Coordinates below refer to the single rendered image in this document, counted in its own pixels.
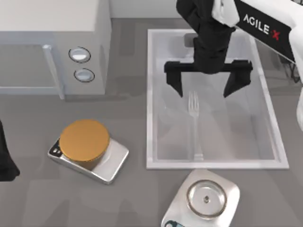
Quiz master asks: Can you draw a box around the silver fork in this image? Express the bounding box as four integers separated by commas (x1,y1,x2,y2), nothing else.
187,90,205,162

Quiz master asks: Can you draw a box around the white sink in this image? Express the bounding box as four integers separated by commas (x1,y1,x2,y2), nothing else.
145,28,290,170

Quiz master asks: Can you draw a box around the small microwave knob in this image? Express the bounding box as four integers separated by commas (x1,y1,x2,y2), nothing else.
73,68,96,83

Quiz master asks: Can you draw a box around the large microwave knob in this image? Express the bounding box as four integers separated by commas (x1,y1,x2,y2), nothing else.
68,46,91,64

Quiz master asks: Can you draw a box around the silver kitchen scale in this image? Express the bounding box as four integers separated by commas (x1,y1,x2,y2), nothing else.
47,135,130,186

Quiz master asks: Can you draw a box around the orange round block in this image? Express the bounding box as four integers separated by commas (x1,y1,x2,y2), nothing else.
59,119,111,171

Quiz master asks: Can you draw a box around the pale microwave oven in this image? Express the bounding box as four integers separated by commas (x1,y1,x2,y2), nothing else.
0,0,112,100

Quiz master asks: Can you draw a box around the white scale with round plate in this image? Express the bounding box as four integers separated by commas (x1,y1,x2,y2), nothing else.
160,168,241,227

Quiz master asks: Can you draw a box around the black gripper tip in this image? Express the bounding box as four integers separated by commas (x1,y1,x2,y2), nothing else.
0,120,21,183

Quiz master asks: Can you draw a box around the microwave door handle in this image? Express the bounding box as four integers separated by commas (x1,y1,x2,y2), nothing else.
42,44,66,100

